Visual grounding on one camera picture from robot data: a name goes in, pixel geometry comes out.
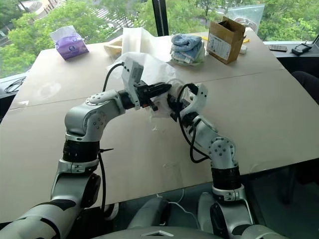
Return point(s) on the grey rounded robot leg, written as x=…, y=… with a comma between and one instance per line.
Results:
x=149, y=211

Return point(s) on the black window frame post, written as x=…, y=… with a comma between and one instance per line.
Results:
x=160, y=17

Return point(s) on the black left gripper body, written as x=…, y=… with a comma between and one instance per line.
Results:
x=142, y=95

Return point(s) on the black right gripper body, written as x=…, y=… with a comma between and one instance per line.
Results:
x=177, y=109

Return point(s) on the black smartphone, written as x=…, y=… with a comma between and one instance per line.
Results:
x=277, y=48

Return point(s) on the black and white rounded shape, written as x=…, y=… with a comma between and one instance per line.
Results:
x=112, y=211

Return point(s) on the beige flat cloth bag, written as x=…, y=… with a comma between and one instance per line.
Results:
x=113, y=47

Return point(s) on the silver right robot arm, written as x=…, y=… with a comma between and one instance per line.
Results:
x=221, y=149

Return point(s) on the grey robot torso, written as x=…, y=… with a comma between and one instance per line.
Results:
x=159, y=232

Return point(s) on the light blue folded towel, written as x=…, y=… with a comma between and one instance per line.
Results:
x=186, y=41

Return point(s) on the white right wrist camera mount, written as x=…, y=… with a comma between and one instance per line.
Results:
x=200, y=95

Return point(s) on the purple tissue pack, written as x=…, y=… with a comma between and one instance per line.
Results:
x=70, y=46

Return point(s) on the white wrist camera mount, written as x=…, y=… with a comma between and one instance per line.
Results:
x=200, y=95
x=131, y=72

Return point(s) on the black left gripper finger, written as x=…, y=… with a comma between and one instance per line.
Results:
x=159, y=92
x=160, y=86

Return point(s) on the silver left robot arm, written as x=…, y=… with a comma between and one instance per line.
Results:
x=82, y=117

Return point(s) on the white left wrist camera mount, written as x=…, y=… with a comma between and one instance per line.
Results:
x=131, y=72

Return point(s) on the dark chair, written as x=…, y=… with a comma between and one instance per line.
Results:
x=307, y=84

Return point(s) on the black handheld device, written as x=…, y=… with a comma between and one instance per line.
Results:
x=301, y=49

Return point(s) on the white green folded towel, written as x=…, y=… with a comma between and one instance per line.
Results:
x=187, y=59

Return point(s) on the small white block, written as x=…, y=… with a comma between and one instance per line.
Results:
x=243, y=49

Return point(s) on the open brown cardboard box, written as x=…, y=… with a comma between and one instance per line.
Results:
x=224, y=43

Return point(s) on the clear zip plastic bag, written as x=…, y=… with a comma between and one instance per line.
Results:
x=249, y=16

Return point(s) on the white paper bag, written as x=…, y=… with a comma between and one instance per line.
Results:
x=132, y=39

